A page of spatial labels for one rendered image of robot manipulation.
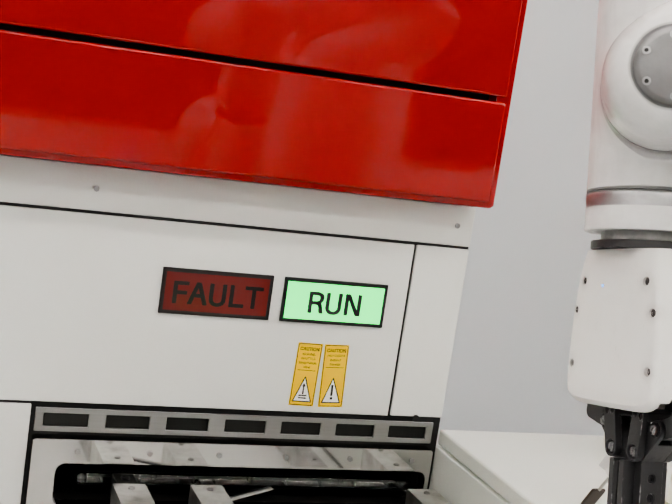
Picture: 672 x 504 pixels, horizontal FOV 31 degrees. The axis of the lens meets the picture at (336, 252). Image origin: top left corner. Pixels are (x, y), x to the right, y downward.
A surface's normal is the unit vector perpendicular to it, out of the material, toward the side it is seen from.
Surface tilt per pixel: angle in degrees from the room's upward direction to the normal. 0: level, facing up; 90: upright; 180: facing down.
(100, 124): 90
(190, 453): 90
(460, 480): 90
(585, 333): 91
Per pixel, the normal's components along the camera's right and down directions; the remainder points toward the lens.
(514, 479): 0.15, -0.98
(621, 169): -0.70, -0.08
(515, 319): 0.33, 0.19
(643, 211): -0.37, -0.07
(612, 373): -0.93, -0.11
